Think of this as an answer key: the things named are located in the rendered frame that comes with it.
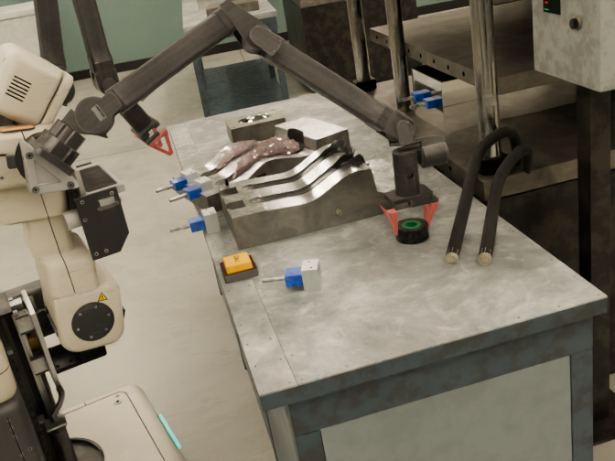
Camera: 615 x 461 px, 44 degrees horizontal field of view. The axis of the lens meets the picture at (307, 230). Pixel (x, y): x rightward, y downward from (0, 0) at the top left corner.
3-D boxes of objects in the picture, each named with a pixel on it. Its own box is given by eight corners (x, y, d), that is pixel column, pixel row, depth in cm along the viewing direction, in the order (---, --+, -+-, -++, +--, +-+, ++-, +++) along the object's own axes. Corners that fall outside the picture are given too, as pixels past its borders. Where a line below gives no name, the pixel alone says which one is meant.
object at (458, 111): (445, 133, 257) (440, 82, 249) (415, 114, 281) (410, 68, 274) (579, 101, 265) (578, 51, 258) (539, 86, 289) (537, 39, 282)
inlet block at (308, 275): (263, 295, 171) (258, 274, 168) (265, 284, 175) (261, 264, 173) (320, 290, 169) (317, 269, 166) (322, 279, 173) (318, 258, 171)
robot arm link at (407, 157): (387, 145, 178) (396, 152, 173) (415, 139, 179) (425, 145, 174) (390, 173, 181) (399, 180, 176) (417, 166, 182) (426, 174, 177)
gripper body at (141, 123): (151, 119, 219) (134, 99, 215) (162, 125, 210) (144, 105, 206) (134, 134, 218) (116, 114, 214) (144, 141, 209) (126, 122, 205)
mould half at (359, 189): (239, 250, 194) (228, 201, 189) (223, 215, 218) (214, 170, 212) (423, 204, 203) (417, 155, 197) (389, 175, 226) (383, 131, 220)
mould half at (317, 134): (210, 214, 220) (202, 178, 215) (176, 192, 241) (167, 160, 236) (352, 162, 241) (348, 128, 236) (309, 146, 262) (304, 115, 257)
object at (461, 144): (484, 201, 216) (483, 182, 213) (349, 102, 333) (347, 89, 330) (742, 135, 230) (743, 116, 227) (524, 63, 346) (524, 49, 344)
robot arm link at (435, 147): (383, 123, 180) (395, 122, 172) (429, 113, 182) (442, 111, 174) (393, 173, 182) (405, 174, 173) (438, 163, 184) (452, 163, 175)
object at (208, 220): (173, 242, 205) (168, 225, 203) (170, 236, 210) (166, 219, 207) (221, 230, 208) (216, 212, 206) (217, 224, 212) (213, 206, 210)
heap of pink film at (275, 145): (236, 179, 225) (231, 155, 222) (211, 167, 240) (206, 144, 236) (310, 154, 236) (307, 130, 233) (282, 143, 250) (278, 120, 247)
